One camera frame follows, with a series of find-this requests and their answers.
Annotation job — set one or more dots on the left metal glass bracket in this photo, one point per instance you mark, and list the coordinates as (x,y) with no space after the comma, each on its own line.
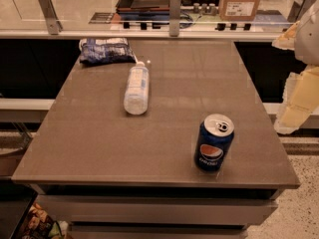
(53,24)

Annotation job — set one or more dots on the clear plastic water bottle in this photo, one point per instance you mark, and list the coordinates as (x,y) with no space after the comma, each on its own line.
(137,92)

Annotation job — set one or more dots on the stack of dark trays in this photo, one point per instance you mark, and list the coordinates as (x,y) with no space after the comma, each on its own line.
(143,12)

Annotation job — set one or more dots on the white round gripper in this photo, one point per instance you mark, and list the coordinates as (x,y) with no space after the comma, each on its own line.
(308,37)

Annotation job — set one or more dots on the blue Pepsi can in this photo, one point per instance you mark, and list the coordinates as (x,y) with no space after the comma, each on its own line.
(215,136)

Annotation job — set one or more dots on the metal glass bracket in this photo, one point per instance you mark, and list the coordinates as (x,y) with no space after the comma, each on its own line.
(174,17)
(53,24)
(298,9)

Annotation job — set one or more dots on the middle metal glass bracket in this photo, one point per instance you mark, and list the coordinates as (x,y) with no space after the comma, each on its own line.
(174,17)

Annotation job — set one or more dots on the colourful snack bag on floor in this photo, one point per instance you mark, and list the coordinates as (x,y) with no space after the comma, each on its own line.
(40,225)

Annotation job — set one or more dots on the brown cardboard box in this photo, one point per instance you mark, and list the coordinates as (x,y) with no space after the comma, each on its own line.
(238,10)

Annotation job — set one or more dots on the grey table drawer unit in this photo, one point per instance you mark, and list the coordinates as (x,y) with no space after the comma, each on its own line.
(114,217)

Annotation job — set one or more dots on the blue snack bag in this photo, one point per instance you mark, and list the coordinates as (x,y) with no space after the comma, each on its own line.
(106,51)

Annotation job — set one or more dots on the right metal glass bracket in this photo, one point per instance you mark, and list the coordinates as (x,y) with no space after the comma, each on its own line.
(298,9)

